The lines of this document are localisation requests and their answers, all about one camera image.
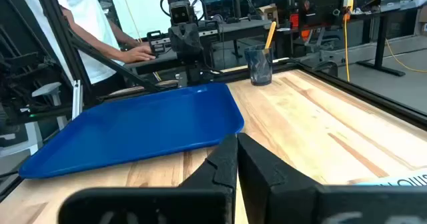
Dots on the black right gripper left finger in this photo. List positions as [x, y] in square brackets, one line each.
[200, 204]

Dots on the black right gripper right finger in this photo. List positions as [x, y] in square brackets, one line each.
[283, 200]

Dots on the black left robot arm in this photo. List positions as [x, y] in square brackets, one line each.
[193, 74]

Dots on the dark blue translucent cup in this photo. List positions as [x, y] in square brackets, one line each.
[260, 70]

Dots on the blue plastic tray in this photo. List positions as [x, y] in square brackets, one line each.
[133, 127]

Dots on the person's hand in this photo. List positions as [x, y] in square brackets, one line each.
[140, 54]

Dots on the black desk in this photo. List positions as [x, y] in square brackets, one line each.
[380, 44]
[233, 29]

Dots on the black diagonal brace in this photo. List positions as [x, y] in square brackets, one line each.
[113, 65]

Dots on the yellow plastic utensil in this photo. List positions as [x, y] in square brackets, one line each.
[271, 34]

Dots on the cardboard box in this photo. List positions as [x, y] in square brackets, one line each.
[268, 12]

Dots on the person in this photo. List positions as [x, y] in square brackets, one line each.
[86, 17]

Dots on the Yellowstone book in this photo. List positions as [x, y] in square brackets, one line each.
[400, 180]

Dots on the black office chair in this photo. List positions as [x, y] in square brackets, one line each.
[43, 90]

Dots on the black frame upright post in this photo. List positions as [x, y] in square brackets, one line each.
[63, 40]

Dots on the silver aluminium bracket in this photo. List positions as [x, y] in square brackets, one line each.
[77, 99]

